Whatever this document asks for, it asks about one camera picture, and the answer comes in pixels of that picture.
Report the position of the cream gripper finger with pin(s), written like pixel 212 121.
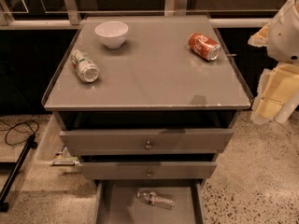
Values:
pixel 260 39
pixel 277 94

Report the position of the clear plastic water bottle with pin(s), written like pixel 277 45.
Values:
pixel 154 198

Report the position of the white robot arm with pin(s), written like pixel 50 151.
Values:
pixel 283 34

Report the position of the grey top drawer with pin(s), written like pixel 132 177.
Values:
pixel 132 141

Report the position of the grey drawer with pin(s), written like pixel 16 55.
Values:
pixel 138 170
pixel 132 141
pixel 117 202

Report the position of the grey middle drawer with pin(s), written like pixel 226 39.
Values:
pixel 138 170

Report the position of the grey drawer cabinet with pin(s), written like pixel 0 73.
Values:
pixel 153 81

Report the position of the round top drawer knob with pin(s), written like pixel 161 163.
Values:
pixel 148 145

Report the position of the grey bottom drawer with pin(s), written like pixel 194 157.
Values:
pixel 117 202

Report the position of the red cola can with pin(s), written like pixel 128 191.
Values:
pixel 204 46

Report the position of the white ceramic bowl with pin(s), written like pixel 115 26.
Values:
pixel 112 34

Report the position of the silver green soda can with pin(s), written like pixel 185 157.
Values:
pixel 85 68

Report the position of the black floor stand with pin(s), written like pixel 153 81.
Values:
pixel 30 144

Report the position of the metal drawer slide bracket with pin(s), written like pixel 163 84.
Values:
pixel 64 158

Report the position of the metal railing frame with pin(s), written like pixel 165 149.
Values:
pixel 14 12

